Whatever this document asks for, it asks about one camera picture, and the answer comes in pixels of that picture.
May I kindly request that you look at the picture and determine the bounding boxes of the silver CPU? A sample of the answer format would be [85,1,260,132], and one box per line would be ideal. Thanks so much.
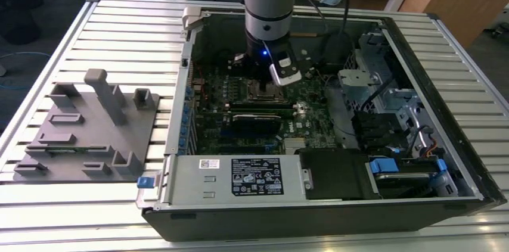
[254,84,280,98]

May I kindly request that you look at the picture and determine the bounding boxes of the metal socket cover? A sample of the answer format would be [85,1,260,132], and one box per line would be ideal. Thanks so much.
[249,83,286,100]

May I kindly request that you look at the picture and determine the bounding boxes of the CPU socket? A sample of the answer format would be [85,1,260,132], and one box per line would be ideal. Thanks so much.
[246,78,289,104]

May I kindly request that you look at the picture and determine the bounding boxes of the black graphics card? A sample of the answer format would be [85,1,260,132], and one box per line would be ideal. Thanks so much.
[232,113,285,139]

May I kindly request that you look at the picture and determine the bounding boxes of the green motherboard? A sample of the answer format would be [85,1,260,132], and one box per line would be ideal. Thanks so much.
[186,61,348,156]

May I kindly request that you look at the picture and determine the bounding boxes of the silver chipset heatsink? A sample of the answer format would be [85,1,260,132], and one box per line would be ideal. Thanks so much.
[284,136,309,150]

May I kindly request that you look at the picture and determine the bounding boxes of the black drive connector block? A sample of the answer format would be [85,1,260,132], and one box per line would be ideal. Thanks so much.
[352,111,404,150]

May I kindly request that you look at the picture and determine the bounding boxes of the silver power supply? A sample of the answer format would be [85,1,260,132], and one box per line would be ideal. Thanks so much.
[157,155,316,205]

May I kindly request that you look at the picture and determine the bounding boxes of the grey parts rack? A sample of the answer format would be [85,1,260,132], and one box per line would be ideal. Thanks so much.
[14,69,161,182]

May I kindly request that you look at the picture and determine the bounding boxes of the blue case latch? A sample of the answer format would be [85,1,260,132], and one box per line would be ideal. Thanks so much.
[136,176,156,189]

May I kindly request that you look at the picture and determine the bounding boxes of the black hard disk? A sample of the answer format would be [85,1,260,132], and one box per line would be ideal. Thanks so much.
[373,171,433,199]

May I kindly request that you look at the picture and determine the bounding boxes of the black PC case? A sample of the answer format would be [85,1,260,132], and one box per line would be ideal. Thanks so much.
[136,6,509,243]

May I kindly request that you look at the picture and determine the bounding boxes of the green RAM stick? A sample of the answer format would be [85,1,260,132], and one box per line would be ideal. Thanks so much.
[46,146,91,156]

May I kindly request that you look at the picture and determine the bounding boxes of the black office chair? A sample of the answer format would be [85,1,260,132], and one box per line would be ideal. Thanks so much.
[0,0,46,46]

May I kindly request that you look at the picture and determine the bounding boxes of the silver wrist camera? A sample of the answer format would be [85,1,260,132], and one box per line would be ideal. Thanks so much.
[269,51,303,86]

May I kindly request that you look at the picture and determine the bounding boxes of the grey case handle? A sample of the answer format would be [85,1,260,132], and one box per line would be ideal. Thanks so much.
[181,7,201,31]

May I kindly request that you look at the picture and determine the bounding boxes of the silver metal drive bracket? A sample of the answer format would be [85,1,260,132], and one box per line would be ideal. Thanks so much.
[337,69,383,90]

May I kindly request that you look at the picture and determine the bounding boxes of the black inner case cable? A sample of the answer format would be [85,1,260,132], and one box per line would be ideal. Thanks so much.
[360,76,396,113]

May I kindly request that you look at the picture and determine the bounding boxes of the orange yellow power wires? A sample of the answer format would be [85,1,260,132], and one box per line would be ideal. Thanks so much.
[423,141,440,158]

